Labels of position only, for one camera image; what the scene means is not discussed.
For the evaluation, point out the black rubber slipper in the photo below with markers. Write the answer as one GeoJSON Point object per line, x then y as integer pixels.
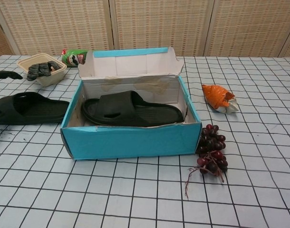
{"type": "Point", "coordinates": [135, 111]}
{"type": "Point", "coordinates": [28, 109]}

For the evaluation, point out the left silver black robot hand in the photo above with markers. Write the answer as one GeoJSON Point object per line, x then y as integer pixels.
{"type": "Point", "coordinates": [7, 74]}

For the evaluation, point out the dark red grape bunch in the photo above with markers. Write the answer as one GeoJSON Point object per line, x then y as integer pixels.
{"type": "Point", "coordinates": [211, 145]}

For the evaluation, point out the beige paper food container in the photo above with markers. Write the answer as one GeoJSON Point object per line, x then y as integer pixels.
{"type": "Point", "coordinates": [52, 77]}

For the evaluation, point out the blue checked tablecloth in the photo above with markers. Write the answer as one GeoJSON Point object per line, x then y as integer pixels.
{"type": "Point", "coordinates": [242, 154]}

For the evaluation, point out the woven bamboo folding screen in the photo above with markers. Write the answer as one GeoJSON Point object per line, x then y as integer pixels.
{"type": "Point", "coordinates": [159, 23]}

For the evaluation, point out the green chips can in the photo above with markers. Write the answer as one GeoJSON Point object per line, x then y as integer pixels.
{"type": "Point", "coordinates": [72, 58]}

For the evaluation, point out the orange crumpled snack bag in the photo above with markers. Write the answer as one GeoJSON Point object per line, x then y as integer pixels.
{"type": "Point", "coordinates": [215, 96]}

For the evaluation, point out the grey knitted gloves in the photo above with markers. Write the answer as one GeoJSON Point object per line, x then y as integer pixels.
{"type": "Point", "coordinates": [38, 69]}

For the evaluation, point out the blue cardboard shoe box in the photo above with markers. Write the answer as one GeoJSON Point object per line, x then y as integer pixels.
{"type": "Point", "coordinates": [135, 142]}

